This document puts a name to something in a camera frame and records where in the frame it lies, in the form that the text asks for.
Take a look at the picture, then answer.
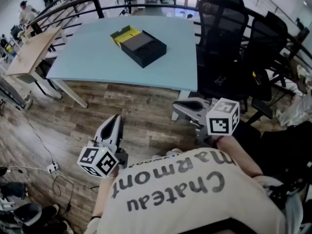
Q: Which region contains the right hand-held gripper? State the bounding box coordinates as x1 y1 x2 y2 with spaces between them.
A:
172 97 241 146

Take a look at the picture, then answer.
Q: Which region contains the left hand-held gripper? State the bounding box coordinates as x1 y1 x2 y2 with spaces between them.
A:
77 115 129 179

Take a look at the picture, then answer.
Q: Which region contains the black box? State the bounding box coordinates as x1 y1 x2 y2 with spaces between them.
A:
109 25 168 69

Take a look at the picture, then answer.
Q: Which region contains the person's right forearm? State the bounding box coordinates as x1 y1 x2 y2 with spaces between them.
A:
214 135 264 178

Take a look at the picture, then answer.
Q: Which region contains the person's left forearm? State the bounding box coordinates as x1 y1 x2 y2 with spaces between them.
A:
92 172 119 220

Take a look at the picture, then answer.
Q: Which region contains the red wrist band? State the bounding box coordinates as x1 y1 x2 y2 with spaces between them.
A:
211 135 224 149

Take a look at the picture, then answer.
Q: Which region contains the person's white shoe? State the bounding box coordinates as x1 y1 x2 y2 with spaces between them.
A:
165 148 184 156

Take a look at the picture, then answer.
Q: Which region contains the white power strip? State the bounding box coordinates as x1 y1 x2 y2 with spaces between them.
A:
46 162 60 174

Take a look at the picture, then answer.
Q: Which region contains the black mesh office chair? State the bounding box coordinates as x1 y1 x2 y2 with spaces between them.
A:
243 10 294 127
196 0 252 112

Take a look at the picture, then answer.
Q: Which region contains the small black chair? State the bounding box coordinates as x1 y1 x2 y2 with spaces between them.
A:
35 57 59 95

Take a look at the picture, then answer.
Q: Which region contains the person's white printed shirt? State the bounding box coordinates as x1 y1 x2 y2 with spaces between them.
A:
84 147 305 234

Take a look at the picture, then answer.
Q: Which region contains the black padded seat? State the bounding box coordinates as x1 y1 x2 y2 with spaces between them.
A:
258 120 312 192

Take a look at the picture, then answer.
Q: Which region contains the white plastic bag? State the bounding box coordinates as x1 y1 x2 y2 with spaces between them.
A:
276 93 312 128

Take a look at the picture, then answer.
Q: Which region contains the black flat panel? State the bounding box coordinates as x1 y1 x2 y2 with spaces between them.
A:
0 78 27 110

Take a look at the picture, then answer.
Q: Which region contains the wooden side table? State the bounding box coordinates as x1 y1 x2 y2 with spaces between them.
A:
5 26 68 100

